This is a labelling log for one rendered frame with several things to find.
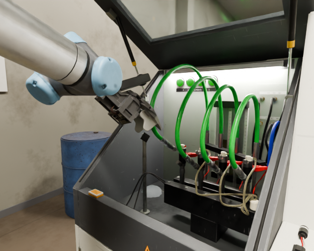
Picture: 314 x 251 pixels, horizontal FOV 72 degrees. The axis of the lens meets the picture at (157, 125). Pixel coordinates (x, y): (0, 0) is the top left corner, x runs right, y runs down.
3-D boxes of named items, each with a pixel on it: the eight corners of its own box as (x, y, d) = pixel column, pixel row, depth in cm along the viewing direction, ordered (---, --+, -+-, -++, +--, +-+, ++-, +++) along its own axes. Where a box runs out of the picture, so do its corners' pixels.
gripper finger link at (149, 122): (153, 141, 67) (131, 121, 64) (162, 126, 69) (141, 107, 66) (158, 140, 64) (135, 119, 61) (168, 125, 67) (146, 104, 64)
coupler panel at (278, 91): (250, 159, 91) (254, 83, 87) (252, 157, 94) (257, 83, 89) (285, 165, 83) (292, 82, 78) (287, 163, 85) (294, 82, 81)
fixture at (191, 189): (163, 219, 86) (163, 182, 84) (178, 208, 94) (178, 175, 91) (254, 261, 64) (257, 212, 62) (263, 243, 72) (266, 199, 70)
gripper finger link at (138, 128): (143, 141, 71) (124, 122, 67) (152, 127, 73) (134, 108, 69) (149, 141, 68) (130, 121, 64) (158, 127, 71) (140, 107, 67)
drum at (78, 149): (88, 191, 296) (85, 128, 283) (124, 200, 272) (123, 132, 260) (52, 213, 244) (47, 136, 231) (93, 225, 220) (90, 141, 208)
